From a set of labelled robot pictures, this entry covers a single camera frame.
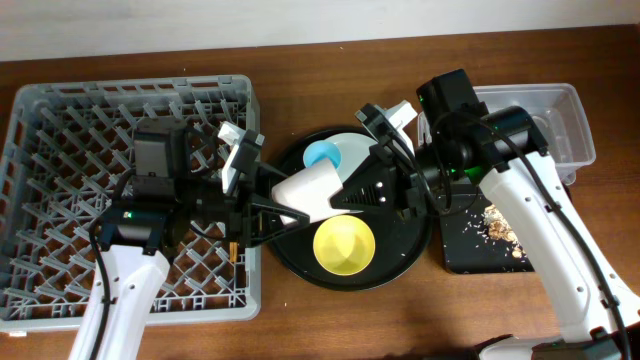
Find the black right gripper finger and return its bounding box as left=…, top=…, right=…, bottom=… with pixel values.
left=365, top=144, right=397, bottom=171
left=329, top=167, right=397, bottom=213

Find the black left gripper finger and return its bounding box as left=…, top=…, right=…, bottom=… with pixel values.
left=249, top=162, right=288, bottom=203
left=249, top=212, right=310, bottom=245

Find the pink plastic cup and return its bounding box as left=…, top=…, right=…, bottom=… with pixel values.
left=271, top=159, right=349, bottom=223

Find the yellow plastic bowl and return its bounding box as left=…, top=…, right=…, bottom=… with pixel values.
left=312, top=215, right=376, bottom=277

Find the food scraps and rice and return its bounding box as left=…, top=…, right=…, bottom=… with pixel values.
left=462, top=204, right=526, bottom=260

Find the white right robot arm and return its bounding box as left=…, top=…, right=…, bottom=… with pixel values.
left=330, top=69, right=639, bottom=359

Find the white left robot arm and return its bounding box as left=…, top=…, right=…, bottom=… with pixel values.
left=70, top=163, right=310, bottom=359

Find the grey plastic dishwasher rack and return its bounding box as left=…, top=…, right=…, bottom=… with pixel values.
left=1, top=75, right=261, bottom=334

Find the pale grey round plate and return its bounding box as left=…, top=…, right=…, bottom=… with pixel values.
left=322, top=132, right=375, bottom=182

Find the light blue plastic cup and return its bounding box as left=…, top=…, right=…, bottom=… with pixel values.
left=302, top=140, right=342, bottom=168

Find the round black tray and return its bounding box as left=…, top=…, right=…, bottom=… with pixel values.
left=264, top=125, right=434, bottom=292

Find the black rectangular tray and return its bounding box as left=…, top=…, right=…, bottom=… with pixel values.
left=440, top=180, right=533, bottom=274

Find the clear plastic bin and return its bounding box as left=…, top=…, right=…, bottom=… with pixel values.
left=417, top=83, right=597, bottom=186

